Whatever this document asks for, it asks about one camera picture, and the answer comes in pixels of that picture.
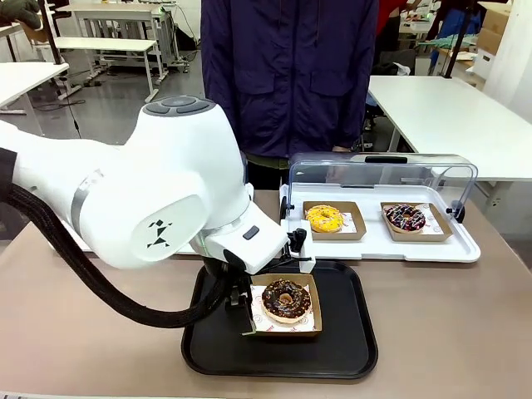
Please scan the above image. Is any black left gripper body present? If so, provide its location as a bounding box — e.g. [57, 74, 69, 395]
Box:
[206, 257, 255, 311]

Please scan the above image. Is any chocolate donut with nuts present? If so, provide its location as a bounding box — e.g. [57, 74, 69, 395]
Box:
[261, 278, 313, 326]

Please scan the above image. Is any white printed paper liner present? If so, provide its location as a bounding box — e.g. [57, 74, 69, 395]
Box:
[251, 283, 322, 335]
[305, 209, 359, 234]
[384, 204, 444, 235]

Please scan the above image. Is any person's left forearm navy sleeve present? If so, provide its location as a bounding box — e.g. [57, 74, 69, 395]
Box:
[331, 62, 377, 151]

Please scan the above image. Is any person's right forearm navy sleeve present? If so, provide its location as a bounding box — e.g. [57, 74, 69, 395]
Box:
[201, 49, 240, 126]

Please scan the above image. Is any black plastic serving tray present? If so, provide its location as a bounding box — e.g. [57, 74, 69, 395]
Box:
[180, 259, 380, 381]

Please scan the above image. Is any yellow donut in cardboard tray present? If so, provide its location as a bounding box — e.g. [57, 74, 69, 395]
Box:
[302, 200, 367, 244]

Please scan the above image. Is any yellow glazed donut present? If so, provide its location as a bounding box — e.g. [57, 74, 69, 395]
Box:
[304, 204, 345, 234]

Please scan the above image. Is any dark donut with coloured sprinkles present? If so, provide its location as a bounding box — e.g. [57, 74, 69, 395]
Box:
[383, 203, 426, 234]

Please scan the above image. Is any sprinkled chocolate donut in tray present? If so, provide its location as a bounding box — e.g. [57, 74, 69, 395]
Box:
[379, 201, 455, 244]

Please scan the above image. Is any clear display lid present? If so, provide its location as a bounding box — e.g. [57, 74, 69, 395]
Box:
[280, 151, 480, 221]

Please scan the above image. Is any person in navy jacket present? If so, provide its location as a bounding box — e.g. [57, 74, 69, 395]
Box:
[199, 0, 381, 191]

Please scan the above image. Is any large white side table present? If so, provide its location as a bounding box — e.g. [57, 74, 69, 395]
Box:
[367, 75, 532, 185]

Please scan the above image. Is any white low bench table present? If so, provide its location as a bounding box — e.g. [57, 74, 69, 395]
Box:
[52, 36, 160, 105]

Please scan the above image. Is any white table with black pole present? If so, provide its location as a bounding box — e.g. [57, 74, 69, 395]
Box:
[0, 62, 71, 114]

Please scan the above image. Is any background person in red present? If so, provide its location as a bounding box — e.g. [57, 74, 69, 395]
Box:
[375, 0, 421, 66]

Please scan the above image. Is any white background desk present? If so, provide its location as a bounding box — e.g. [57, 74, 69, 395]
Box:
[54, 2, 167, 63]

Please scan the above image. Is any black vertical pole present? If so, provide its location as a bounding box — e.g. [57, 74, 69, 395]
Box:
[42, 0, 58, 66]

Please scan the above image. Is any black slanted pole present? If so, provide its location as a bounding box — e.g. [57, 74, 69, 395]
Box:
[441, 0, 471, 81]

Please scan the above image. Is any white storage box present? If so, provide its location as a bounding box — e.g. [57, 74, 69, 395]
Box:
[472, 47, 496, 81]

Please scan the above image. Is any background person in blue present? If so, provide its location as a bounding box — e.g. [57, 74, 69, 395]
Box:
[431, 0, 484, 43]

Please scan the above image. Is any olive green jacket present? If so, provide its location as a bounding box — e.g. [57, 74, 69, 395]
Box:
[0, 0, 42, 27]

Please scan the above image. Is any brown cardboard box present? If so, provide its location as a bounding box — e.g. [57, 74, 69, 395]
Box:
[476, 2, 513, 57]

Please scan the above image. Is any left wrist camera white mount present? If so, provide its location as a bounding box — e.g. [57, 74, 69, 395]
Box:
[286, 227, 316, 274]

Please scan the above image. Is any black left arm cable sleeve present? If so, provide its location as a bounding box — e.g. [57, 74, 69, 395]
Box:
[0, 182, 236, 331]

